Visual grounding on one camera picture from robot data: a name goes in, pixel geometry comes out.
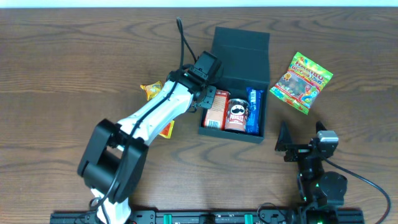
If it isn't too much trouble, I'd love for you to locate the red snack box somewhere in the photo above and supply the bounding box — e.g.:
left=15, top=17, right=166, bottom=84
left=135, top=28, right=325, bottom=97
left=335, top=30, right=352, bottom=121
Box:
left=203, top=90, right=230, bottom=130

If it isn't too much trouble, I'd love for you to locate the small Pringles can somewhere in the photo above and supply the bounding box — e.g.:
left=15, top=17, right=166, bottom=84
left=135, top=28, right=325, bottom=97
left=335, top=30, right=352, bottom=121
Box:
left=224, top=98, right=249, bottom=133

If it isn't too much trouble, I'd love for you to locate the blue cookie packet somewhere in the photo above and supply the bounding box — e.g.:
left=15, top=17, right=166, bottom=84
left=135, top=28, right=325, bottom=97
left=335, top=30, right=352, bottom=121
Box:
left=246, top=87, right=264, bottom=135

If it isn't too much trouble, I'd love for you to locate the black gift box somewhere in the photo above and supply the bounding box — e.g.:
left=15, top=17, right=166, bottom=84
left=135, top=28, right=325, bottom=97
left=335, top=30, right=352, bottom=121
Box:
left=198, top=27, right=270, bottom=143

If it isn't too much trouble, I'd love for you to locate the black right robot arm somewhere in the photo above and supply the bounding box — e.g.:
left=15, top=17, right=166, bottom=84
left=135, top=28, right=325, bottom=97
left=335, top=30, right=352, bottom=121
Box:
left=275, top=121, right=348, bottom=210

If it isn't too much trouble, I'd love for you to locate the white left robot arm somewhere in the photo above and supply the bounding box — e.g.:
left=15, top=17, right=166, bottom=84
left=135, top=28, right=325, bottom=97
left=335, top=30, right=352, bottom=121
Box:
left=77, top=63, right=223, bottom=223

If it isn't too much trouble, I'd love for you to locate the upper yellow candy packet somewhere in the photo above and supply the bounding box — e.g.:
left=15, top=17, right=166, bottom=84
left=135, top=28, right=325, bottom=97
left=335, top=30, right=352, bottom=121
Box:
left=140, top=81, right=163, bottom=101

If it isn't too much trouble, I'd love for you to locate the yellow candy packet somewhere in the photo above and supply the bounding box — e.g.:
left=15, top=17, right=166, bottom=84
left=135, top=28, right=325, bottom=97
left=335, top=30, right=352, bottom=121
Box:
left=140, top=81, right=163, bottom=101
left=159, top=120, right=175, bottom=139

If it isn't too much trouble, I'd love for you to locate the Haribo gummy worms bag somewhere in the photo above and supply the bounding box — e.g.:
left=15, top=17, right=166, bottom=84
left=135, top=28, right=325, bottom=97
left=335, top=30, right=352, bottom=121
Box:
left=270, top=52, right=333, bottom=114

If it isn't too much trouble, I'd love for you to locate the lower yellow candy packet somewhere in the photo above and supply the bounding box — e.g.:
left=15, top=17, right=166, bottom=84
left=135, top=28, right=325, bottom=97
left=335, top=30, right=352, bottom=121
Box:
left=159, top=120, right=175, bottom=139

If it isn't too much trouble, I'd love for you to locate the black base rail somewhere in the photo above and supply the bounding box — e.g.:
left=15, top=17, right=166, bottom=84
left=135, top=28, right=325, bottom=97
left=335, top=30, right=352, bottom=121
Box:
left=49, top=208, right=365, bottom=224

